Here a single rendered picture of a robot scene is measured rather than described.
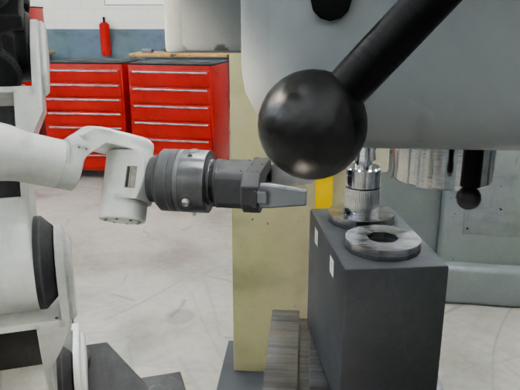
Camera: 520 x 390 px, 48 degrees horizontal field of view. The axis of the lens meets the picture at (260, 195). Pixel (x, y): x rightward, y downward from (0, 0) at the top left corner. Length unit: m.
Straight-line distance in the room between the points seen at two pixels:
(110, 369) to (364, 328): 0.89
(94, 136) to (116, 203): 0.09
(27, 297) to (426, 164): 0.73
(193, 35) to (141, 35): 9.36
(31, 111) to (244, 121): 1.20
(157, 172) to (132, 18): 8.90
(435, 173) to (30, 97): 0.75
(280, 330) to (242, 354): 1.46
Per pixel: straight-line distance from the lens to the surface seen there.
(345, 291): 0.67
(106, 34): 9.66
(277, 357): 0.85
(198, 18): 0.27
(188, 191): 0.79
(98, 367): 1.50
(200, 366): 2.51
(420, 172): 0.28
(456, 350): 2.73
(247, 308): 2.27
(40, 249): 0.91
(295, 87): 0.15
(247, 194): 0.76
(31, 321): 0.99
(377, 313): 0.69
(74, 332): 1.30
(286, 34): 0.19
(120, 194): 0.83
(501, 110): 0.20
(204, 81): 4.83
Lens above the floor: 1.35
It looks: 17 degrees down
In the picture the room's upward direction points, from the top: straight up
